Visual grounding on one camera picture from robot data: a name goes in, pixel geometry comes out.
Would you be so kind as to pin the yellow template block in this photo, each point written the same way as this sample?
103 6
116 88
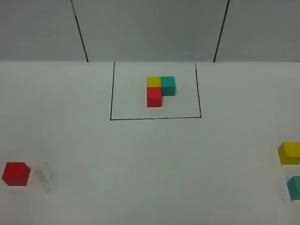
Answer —
153 82

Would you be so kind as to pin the teal template block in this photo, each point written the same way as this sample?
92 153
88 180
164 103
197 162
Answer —
168 86

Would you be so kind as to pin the red template block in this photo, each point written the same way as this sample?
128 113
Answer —
154 97

